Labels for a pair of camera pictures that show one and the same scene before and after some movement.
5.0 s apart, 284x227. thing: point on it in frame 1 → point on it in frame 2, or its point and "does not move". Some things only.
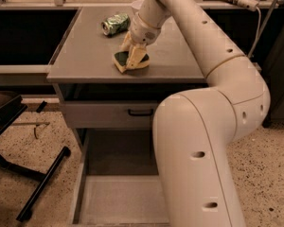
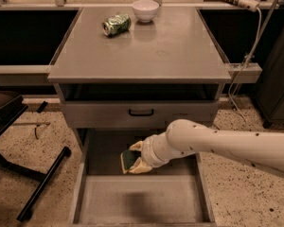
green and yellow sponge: (120, 60) → (128, 159)
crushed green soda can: (115, 25) does not move
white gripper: (142, 29) → (149, 151)
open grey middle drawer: (117, 181) does not move
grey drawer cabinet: (112, 114) does not move
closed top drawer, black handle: (111, 114) does not move
